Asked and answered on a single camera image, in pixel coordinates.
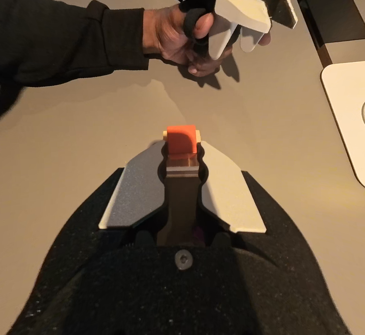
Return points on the black desk mat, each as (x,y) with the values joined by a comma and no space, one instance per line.
(322,4)

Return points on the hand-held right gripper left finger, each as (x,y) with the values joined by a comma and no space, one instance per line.
(134,195)

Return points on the person's left forearm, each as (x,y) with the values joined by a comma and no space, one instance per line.
(71,41)

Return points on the red-orange wooden cube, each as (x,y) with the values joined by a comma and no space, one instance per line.
(181,141)

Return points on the white folding stand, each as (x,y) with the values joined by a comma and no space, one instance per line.
(345,112)

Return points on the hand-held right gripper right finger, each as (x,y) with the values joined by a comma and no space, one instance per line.
(231,198)

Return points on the light wooden cube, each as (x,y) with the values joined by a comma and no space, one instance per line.
(182,163)
(182,172)

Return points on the person's left hand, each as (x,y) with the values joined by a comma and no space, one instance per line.
(165,35)

